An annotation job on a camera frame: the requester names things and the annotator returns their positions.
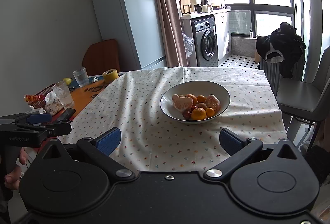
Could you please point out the yellow lemon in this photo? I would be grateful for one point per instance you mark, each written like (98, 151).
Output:
(67, 80)

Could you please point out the white bowl with dark rim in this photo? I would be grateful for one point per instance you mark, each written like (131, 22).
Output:
(199, 87)

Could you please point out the yellowish small round fruit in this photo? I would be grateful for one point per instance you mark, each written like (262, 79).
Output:
(202, 105)

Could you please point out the white refrigerator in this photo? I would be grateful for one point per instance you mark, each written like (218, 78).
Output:
(135, 25)

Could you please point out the grey washing machine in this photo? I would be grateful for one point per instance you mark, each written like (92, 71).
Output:
(205, 39)

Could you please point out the black clothes pile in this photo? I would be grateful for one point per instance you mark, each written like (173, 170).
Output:
(284, 46)

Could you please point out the clear drinking glass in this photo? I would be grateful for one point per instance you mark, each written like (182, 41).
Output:
(81, 77)

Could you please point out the wooden cutting board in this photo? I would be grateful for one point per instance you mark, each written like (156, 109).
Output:
(185, 6)

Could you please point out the floral white tablecloth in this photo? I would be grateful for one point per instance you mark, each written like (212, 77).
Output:
(151, 141)

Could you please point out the dark red small fruit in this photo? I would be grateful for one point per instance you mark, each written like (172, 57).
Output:
(187, 115)

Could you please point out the black phone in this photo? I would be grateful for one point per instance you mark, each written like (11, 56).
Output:
(66, 115)

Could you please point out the person's left hand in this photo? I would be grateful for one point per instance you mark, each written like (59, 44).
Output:
(12, 179)

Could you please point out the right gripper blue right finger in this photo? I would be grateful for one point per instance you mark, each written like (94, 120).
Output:
(241, 152)

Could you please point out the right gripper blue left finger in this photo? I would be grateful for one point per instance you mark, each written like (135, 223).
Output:
(97, 152)

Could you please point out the brown wooden chair back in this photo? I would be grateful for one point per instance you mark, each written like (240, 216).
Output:
(101, 56)

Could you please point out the grey dining chair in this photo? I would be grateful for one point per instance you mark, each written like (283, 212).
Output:
(308, 101)

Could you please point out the clear glass near edge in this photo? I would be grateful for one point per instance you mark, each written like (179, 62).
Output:
(63, 94)

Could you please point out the yellow tape roll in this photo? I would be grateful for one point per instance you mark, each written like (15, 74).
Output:
(110, 75)

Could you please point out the brown curtain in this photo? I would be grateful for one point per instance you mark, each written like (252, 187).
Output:
(170, 26)

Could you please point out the small orange kumquat front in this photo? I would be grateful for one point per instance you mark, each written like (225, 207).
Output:
(210, 112)

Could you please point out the red snack basket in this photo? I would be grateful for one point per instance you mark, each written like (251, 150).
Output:
(39, 100)

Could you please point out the small orange kumquat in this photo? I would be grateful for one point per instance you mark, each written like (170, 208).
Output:
(210, 112)
(201, 99)

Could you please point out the white kitchen cabinet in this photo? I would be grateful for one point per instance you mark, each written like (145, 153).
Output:
(223, 34)

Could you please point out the whole orange mandarin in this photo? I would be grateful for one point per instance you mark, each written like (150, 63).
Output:
(198, 114)

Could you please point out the clear plastic bag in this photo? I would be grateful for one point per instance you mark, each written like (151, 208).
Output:
(188, 44)

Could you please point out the orange cat table mat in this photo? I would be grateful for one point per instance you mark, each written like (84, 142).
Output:
(84, 96)

